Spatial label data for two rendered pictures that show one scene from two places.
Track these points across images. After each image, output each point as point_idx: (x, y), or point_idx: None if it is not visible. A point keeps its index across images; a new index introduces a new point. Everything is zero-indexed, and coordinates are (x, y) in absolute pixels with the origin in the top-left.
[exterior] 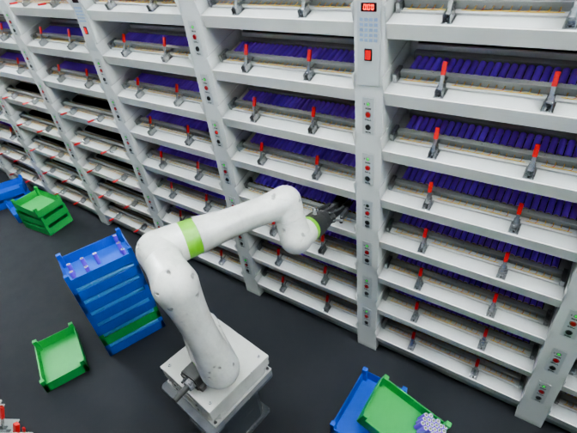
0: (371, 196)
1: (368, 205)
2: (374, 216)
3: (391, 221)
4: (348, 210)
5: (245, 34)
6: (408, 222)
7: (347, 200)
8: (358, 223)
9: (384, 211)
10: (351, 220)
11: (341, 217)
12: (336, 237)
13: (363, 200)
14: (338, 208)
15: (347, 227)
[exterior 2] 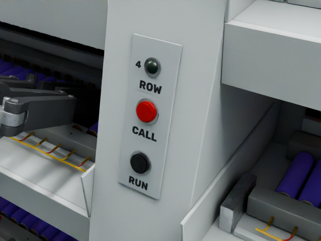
0: (180, 6)
1: (159, 65)
2: (180, 132)
3: (244, 183)
4: (72, 110)
5: None
6: (316, 199)
7: (86, 88)
8: (102, 169)
9: (226, 123)
10: (88, 165)
11: (9, 103)
12: (44, 235)
13: (138, 37)
14: (33, 89)
15: (63, 188)
